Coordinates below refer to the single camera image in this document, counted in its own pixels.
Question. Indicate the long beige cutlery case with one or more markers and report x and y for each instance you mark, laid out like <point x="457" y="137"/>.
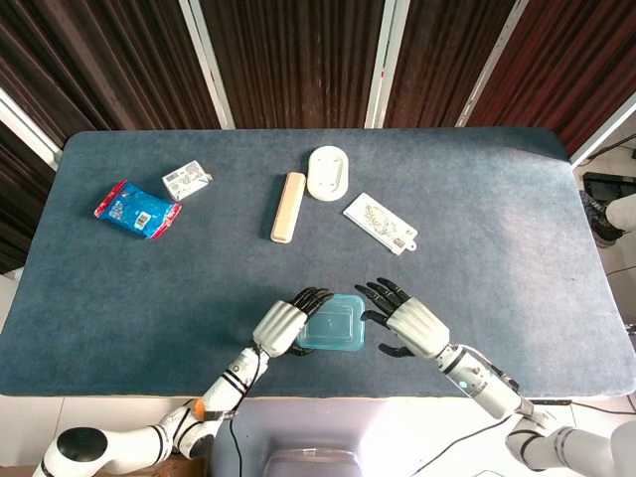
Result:
<point x="288" y="208"/>

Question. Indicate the orange tool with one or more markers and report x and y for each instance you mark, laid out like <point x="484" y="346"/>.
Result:
<point x="200" y="407"/>

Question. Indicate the grey rounded robot chest piece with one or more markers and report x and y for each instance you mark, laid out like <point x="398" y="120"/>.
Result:
<point x="313" y="464"/>

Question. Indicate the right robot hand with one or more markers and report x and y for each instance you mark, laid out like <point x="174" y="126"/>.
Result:
<point x="417" y="325"/>

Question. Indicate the white trouser leg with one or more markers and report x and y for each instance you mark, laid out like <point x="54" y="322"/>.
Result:
<point x="623" y="213"/>

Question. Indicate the small white printed carton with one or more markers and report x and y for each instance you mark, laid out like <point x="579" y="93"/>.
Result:
<point x="186" y="180"/>

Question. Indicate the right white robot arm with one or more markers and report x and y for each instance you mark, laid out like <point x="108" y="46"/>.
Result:
<point x="477" y="385"/>

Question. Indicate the blue-grey table cloth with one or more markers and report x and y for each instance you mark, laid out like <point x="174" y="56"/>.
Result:
<point x="149" y="298"/>

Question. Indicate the black table edge bracket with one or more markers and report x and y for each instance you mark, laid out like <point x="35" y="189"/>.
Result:
<point x="554" y="401"/>

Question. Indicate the teal translucent plastic container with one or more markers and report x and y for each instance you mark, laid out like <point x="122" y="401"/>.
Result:
<point x="330" y="348"/>

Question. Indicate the grey robot base cover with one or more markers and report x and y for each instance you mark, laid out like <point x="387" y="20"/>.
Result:
<point x="298" y="422"/>

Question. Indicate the white metal frame post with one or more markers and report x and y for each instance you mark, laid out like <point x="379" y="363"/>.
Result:
<point x="27" y="126"/>
<point x="489" y="64"/>
<point x="603" y="126"/>
<point x="385" y="64"/>
<point x="208" y="64"/>

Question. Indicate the blue red snack packet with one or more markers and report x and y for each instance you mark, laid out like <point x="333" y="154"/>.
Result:
<point x="136" y="211"/>

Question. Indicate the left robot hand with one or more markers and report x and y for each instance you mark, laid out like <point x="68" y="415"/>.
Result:
<point x="278" y="328"/>

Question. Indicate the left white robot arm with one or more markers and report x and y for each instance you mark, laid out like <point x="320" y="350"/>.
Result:
<point x="228" y="382"/>

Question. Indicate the white oval soap dish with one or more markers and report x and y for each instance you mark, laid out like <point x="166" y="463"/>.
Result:
<point x="328" y="174"/>

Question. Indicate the white printed rectangular board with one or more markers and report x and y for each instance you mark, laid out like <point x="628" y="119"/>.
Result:
<point x="380" y="221"/>

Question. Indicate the grey knit shoe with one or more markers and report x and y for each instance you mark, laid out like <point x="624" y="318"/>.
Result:
<point x="596" y="218"/>

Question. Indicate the black floor device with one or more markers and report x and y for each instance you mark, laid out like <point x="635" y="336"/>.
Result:
<point x="601" y="183"/>

